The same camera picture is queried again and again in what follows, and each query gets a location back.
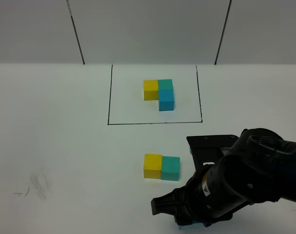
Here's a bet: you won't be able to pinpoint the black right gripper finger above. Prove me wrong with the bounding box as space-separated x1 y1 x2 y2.
175 215 206 225
151 187 193 219

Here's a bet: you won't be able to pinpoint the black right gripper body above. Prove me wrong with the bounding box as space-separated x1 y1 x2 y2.
182 156 260 222

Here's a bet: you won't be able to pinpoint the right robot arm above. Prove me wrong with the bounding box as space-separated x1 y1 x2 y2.
151 128 296 227

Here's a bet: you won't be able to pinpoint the blue template block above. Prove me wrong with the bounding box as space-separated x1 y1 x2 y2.
158 90 175 111

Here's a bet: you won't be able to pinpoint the green template block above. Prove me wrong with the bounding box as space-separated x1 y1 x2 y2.
158 79 173 90

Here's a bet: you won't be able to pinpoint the yellow template block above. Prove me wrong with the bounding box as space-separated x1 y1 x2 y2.
144 80 159 101

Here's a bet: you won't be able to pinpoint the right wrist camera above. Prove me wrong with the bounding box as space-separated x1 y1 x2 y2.
186 135 239 171

